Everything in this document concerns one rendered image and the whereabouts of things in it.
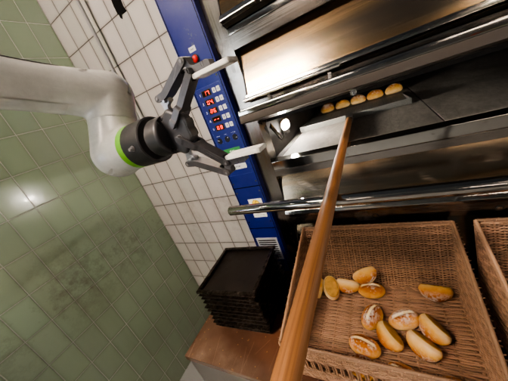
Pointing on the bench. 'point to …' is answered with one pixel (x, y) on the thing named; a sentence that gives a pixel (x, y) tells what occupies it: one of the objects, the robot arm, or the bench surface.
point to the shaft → (310, 278)
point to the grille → (271, 245)
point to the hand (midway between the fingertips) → (243, 107)
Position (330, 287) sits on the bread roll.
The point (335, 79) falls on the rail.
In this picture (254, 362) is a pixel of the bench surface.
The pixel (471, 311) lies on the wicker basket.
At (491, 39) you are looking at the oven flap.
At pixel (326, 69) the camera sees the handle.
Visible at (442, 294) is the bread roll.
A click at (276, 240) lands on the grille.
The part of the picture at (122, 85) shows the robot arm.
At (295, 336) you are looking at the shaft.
